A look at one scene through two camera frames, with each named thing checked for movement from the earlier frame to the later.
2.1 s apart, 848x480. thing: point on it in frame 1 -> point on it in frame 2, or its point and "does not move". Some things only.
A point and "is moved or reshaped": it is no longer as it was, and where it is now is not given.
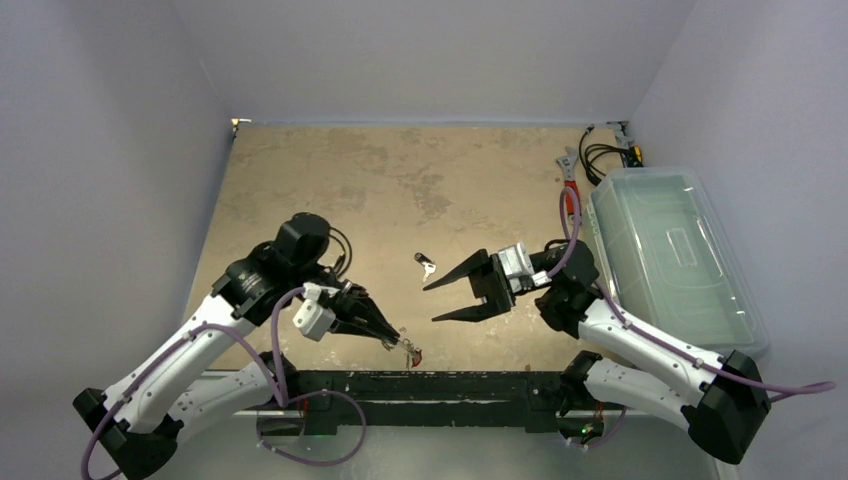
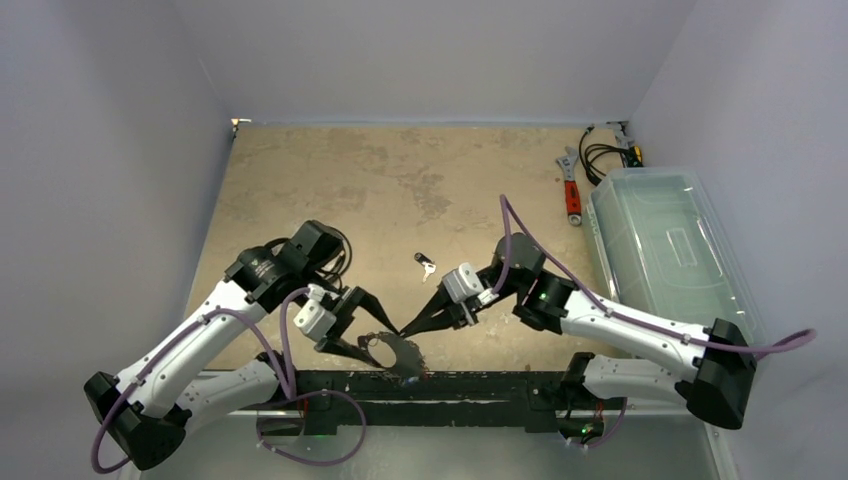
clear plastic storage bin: [666, 261] does not move
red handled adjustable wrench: [568, 162] does not move
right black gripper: [486, 284] -> [460, 312]
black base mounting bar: [537, 395] does not move
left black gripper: [351, 306] -> [345, 303]
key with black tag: [429, 265] does not move
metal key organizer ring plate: [404, 344] is moved or reshaped
